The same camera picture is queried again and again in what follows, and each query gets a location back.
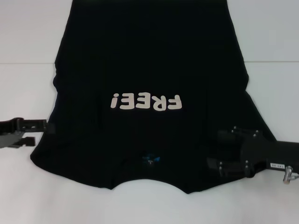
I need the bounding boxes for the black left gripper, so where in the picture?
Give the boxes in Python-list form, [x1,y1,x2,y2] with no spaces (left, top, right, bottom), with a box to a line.
[0,118,56,149]

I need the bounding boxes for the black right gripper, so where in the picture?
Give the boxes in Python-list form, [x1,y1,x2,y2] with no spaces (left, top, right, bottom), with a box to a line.
[206,126,299,179]

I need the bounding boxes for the black T-shirt with FREE print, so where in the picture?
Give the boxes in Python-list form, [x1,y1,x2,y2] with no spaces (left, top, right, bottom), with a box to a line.
[29,0,278,195]

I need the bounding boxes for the silver plug on right arm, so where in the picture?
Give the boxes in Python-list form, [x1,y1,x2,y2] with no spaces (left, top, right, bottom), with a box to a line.
[282,165,294,185]

